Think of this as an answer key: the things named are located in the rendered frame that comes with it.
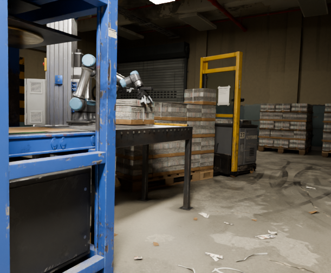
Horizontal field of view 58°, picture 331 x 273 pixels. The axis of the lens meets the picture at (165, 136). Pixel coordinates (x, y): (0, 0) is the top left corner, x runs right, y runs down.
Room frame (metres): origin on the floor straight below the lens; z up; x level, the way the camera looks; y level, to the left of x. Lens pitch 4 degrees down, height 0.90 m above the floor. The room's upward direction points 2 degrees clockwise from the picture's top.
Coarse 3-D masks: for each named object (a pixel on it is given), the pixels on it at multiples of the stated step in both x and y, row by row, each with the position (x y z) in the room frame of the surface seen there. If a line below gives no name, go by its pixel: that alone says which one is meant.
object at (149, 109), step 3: (150, 102) 2.93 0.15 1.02; (153, 102) 2.97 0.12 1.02; (147, 105) 2.89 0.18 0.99; (150, 105) 2.92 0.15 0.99; (153, 105) 2.97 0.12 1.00; (147, 108) 2.89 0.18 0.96; (150, 108) 2.92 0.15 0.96; (153, 108) 2.97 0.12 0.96; (147, 111) 2.89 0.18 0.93; (150, 111) 2.93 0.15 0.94; (153, 111) 2.97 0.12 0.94; (147, 114) 2.90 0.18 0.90; (150, 114) 2.94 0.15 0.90; (153, 114) 2.98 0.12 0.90; (147, 117) 2.91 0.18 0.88; (150, 117) 2.94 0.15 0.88; (153, 117) 2.99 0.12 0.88
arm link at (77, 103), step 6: (84, 60) 2.79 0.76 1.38; (90, 60) 2.79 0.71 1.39; (84, 66) 2.80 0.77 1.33; (90, 66) 2.81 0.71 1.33; (84, 72) 2.82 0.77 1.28; (90, 72) 2.85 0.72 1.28; (84, 78) 2.81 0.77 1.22; (78, 84) 2.83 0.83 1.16; (84, 84) 2.82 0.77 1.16; (78, 90) 2.82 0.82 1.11; (84, 90) 2.83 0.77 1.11; (78, 96) 2.80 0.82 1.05; (84, 96) 2.86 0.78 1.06; (72, 102) 2.79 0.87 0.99; (78, 102) 2.79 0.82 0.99; (84, 102) 2.91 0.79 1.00; (72, 108) 2.80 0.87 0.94; (78, 108) 2.80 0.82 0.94
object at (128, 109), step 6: (120, 102) 2.74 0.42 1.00; (126, 102) 2.70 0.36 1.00; (132, 102) 2.68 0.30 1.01; (138, 102) 2.76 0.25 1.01; (120, 108) 2.75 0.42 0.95; (126, 108) 2.71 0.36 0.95; (132, 108) 2.69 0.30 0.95; (138, 108) 2.77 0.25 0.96; (120, 114) 2.75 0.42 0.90; (126, 114) 2.71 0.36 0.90; (132, 114) 2.70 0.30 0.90; (138, 114) 2.77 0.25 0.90
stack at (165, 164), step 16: (160, 144) 3.66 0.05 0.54; (176, 144) 3.84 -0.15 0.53; (192, 144) 4.05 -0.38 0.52; (128, 160) 3.47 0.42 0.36; (160, 160) 3.67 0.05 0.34; (176, 160) 3.85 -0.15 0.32; (192, 160) 4.05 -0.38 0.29; (160, 176) 3.74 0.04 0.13; (176, 176) 3.85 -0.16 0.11; (192, 176) 4.07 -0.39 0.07
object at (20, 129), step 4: (12, 128) 1.69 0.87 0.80; (16, 128) 1.70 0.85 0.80; (20, 128) 1.71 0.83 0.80; (24, 128) 1.73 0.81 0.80; (28, 128) 1.74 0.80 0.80; (32, 128) 1.75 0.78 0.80; (36, 128) 1.76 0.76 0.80; (40, 128) 1.77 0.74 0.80; (44, 128) 1.78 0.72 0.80; (48, 128) 1.80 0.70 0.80; (52, 128) 1.81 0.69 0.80; (56, 128) 1.81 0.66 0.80; (12, 132) 1.39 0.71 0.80; (16, 132) 1.40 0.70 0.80
